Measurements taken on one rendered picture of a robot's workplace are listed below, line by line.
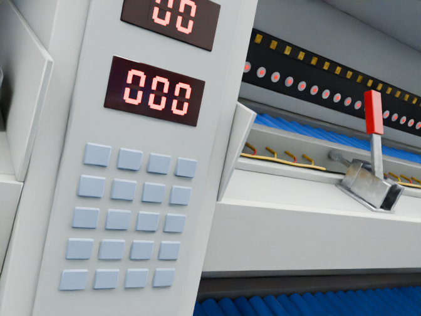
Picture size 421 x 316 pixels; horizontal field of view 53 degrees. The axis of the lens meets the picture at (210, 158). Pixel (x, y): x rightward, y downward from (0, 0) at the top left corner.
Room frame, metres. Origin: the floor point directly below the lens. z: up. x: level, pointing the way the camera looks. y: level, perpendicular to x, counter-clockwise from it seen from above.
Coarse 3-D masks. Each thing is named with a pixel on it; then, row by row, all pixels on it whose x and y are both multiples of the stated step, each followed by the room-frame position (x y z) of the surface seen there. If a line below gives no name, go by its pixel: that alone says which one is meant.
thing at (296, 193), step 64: (256, 64) 0.44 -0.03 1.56; (320, 64) 0.48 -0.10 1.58; (256, 128) 0.31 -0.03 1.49; (320, 128) 0.47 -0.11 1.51; (384, 128) 0.57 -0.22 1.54; (256, 192) 0.25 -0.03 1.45; (320, 192) 0.30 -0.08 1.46; (384, 192) 0.30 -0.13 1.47; (256, 256) 0.25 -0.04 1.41; (320, 256) 0.28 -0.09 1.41; (384, 256) 0.32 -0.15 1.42
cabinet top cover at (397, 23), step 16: (336, 0) 0.51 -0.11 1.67; (352, 0) 0.50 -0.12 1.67; (368, 0) 0.49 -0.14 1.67; (384, 0) 0.48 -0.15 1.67; (400, 0) 0.47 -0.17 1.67; (416, 0) 0.46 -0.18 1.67; (352, 16) 0.55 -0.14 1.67; (368, 16) 0.54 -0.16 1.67; (384, 16) 0.53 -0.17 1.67; (400, 16) 0.52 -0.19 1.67; (416, 16) 0.51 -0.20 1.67; (384, 32) 0.58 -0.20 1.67; (400, 32) 0.57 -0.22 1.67; (416, 32) 0.56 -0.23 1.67; (416, 48) 0.63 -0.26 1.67
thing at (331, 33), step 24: (0, 0) 0.33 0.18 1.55; (264, 0) 0.47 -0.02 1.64; (288, 0) 0.49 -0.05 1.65; (312, 0) 0.51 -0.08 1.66; (264, 24) 0.47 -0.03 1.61; (288, 24) 0.49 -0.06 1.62; (312, 24) 0.51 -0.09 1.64; (336, 24) 0.54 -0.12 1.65; (360, 24) 0.56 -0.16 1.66; (312, 48) 0.52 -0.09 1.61; (336, 48) 0.54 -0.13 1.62; (360, 48) 0.57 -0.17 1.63; (384, 48) 0.59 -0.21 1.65; (408, 48) 0.63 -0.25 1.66; (384, 72) 0.60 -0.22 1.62; (408, 72) 0.63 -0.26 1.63
